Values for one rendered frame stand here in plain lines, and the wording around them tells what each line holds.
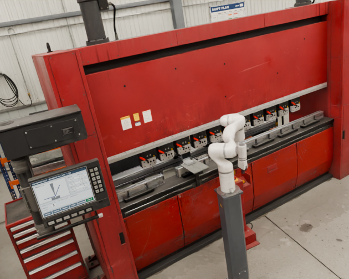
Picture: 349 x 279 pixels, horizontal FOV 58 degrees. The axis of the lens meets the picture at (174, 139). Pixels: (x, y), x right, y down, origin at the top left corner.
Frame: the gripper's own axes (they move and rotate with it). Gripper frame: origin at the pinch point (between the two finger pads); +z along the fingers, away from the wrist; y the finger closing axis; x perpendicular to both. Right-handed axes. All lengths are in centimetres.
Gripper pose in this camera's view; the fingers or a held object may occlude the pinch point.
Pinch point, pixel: (242, 171)
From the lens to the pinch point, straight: 326.5
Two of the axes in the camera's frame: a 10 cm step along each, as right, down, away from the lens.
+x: 8.6, -3.3, 3.8
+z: 1.4, 8.8, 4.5
